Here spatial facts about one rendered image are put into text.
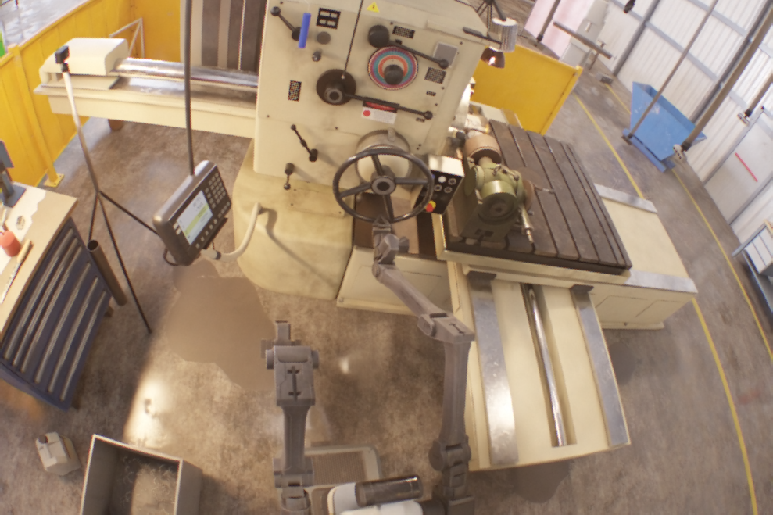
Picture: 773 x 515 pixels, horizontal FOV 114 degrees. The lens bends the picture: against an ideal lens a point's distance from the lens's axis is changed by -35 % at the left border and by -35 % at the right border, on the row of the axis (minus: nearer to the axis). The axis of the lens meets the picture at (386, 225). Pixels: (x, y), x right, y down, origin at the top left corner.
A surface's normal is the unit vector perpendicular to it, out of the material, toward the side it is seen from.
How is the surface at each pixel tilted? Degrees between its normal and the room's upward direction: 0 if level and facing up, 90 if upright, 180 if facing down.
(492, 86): 90
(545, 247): 0
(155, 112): 90
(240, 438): 0
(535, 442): 0
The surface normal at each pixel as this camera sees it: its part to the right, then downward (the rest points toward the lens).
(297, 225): 0.26, -0.65
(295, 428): 0.25, 0.45
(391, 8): 0.19, 0.07
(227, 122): 0.01, 0.75
